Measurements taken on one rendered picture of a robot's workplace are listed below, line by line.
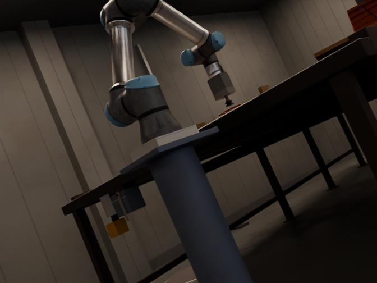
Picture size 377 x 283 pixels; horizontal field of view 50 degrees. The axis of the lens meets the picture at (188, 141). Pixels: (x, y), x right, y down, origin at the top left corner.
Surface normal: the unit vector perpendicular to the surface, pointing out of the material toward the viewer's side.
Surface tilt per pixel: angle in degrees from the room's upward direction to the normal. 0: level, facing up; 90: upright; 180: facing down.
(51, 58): 90
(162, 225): 90
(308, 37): 90
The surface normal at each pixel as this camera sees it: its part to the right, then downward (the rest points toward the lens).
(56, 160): 0.56, -0.32
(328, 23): -0.73, 0.26
